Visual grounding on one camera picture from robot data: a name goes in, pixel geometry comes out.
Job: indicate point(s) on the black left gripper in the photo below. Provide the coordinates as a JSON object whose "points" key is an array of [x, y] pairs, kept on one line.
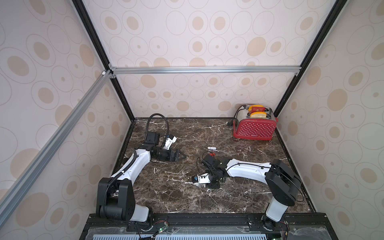
{"points": [[174, 157]]}

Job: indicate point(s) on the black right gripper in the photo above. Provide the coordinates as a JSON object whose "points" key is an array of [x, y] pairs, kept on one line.
{"points": [[213, 176]]}

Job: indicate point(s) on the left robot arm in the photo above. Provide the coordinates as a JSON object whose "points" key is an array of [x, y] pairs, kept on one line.
{"points": [[115, 196]]}

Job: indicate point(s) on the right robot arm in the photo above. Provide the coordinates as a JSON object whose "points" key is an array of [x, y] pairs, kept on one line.
{"points": [[283, 183]]}

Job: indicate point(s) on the black toaster power plug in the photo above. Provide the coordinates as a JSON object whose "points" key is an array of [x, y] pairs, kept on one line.
{"points": [[230, 123]]}

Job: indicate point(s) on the red polka dot toaster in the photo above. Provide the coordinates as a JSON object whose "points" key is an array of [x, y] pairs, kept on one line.
{"points": [[254, 122]]}

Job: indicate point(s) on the silver aluminium crossbar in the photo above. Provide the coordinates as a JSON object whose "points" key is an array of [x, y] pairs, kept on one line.
{"points": [[207, 70]]}

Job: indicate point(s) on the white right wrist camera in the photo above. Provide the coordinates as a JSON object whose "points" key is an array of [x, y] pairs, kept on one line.
{"points": [[201, 179]]}

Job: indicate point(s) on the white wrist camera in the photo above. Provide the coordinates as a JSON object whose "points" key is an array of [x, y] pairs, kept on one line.
{"points": [[201, 179], [169, 141]]}

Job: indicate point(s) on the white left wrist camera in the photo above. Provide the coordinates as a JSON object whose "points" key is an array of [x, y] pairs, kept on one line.
{"points": [[169, 141]]}

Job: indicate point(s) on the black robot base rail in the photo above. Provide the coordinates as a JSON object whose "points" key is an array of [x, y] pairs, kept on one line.
{"points": [[301, 226]]}

